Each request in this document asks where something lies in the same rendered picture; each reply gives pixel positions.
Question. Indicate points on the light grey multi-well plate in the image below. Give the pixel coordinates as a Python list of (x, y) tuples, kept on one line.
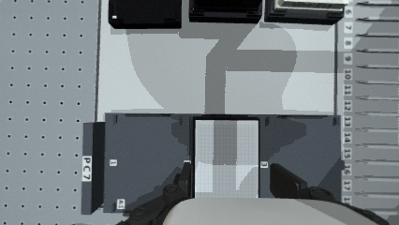
[(226, 157)]

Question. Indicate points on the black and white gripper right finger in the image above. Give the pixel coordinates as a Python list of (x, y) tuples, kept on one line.
[(286, 185)]

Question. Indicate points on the grey perforated base plate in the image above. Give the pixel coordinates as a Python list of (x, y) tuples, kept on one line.
[(47, 92)]

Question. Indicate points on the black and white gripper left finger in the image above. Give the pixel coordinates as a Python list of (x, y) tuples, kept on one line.
[(155, 211)]

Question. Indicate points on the dark grey plate carrier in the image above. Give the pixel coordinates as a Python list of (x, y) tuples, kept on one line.
[(128, 159)]

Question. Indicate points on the black deep-well block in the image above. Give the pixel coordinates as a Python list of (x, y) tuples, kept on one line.
[(227, 5)]

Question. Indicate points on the white well plate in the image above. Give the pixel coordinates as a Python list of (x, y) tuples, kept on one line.
[(310, 6)]

